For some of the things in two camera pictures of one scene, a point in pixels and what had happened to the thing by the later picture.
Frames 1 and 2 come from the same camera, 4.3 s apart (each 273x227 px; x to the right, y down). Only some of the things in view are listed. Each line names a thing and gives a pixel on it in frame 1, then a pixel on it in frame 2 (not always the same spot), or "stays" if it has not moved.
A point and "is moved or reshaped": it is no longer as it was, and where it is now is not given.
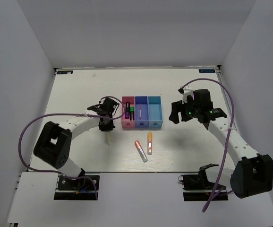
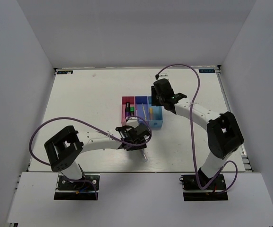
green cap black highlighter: [132, 113] stays
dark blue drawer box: [144, 123] stays
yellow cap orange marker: [149, 143] → [151, 114]
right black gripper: [177, 107] → [154, 93]
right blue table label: [206, 71] stays
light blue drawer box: [155, 116] stays
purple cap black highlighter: [127, 110] stays
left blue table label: [65, 72] stays
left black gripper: [106, 128] → [138, 146]
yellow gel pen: [109, 138] is moved or reshaped
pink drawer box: [127, 123] stays
